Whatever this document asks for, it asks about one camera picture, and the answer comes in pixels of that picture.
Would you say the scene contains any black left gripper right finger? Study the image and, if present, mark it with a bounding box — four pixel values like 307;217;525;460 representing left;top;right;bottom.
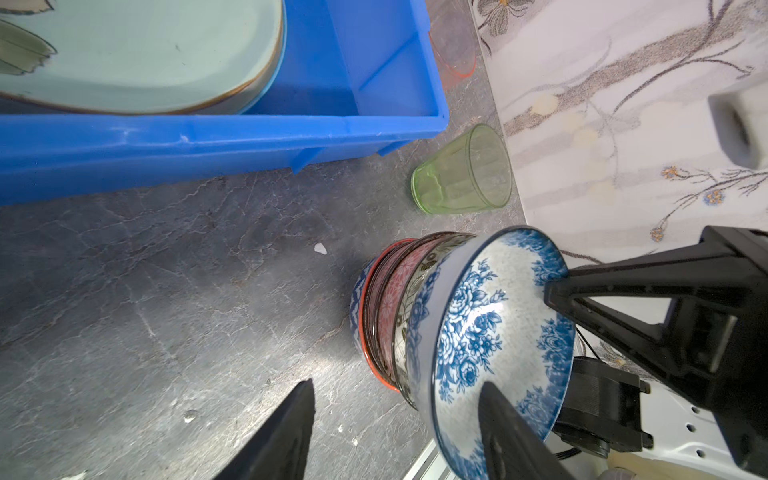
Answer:
478;381;573;480

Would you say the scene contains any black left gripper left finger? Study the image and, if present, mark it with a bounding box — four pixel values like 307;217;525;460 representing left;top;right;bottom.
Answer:
214;379;315;480

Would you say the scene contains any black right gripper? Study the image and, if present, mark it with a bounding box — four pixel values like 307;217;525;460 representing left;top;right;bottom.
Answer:
544;226;767;477

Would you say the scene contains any blue white patterned bowl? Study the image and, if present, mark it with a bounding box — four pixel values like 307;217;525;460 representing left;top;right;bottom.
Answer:
411;226;575;479

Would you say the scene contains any brown leaf pattern bowl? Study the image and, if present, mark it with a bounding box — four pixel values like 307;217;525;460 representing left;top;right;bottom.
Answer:
391;232;475;409
377;232;438;383

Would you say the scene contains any light green ceramic plate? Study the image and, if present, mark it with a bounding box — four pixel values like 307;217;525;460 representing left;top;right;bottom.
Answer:
1;0;287;115

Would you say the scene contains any white watermelon pattern plate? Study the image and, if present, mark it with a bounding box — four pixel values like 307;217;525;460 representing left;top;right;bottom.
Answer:
195;14;287;115

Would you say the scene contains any blue plastic bin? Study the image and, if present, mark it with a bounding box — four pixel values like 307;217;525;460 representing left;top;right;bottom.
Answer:
1;1;449;205

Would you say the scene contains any red patterned bowl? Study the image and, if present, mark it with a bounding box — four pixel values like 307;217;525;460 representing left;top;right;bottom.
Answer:
360;238;416;391

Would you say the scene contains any green transparent plastic cup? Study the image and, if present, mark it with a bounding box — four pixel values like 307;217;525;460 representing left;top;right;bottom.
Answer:
410;124;513;214

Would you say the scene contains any pink transparent plastic cup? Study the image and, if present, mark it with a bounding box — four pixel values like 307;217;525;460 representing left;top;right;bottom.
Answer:
425;0;477;91

